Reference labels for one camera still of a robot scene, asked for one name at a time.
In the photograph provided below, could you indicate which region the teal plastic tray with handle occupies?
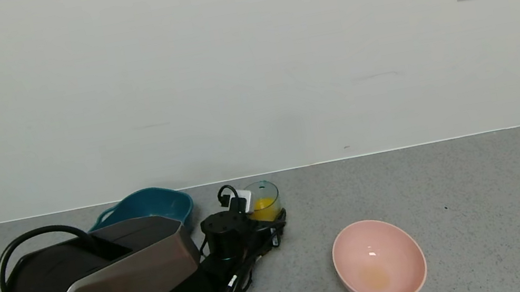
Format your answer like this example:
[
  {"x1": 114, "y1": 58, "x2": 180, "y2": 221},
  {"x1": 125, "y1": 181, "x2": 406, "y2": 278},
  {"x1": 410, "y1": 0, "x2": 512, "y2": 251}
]
[{"x1": 83, "y1": 181, "x2": 199, "y2": 251}]

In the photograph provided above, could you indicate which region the pink bowl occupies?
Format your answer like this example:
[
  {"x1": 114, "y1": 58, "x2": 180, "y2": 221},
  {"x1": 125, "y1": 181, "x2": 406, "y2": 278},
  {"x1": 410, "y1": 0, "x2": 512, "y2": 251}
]
[{"x1": 327, "y1": 211, "x2": 431, "y2": 292}]

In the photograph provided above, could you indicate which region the clear ribbed plastic cup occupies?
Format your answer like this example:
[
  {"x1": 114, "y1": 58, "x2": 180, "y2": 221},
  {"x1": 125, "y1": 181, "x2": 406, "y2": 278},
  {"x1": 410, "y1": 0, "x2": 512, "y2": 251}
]
[{"x1": 244, "y1": 178, "x2": 284, "y2": 226}]

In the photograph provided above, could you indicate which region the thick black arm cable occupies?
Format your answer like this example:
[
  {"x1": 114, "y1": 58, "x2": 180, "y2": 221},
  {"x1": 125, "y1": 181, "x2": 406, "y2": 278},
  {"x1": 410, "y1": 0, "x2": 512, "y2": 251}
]
[{"x1": 0, "y1": 219, "x2": 104, "y2": 292}]

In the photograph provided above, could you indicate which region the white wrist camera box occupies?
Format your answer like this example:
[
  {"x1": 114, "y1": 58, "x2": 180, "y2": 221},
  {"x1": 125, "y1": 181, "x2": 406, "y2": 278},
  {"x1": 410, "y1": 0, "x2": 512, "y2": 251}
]
[{"x1": 227, "y1": 187, "x2": 256, "y2": 217}]

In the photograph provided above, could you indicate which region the orange juice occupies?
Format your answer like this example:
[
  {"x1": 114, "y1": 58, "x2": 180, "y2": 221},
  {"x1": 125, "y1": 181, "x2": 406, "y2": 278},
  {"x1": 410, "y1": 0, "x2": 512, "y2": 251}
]
[{"x1": 251, "y1": 195, "x2": 281, "y2": 224}]

